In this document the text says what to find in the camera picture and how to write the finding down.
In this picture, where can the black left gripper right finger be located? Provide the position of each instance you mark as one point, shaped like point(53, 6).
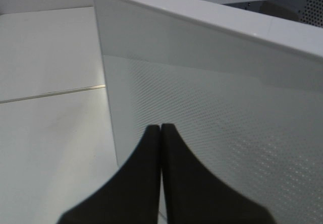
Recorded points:
point(194, 195)

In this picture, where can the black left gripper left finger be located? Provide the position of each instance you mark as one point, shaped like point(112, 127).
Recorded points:
point(132, 194)

